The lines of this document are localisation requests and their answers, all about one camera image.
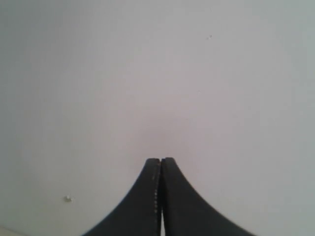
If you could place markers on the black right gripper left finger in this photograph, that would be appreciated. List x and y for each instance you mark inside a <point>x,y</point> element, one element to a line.
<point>139,213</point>

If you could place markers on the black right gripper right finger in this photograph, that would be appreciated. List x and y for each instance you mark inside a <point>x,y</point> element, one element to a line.
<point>185,212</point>

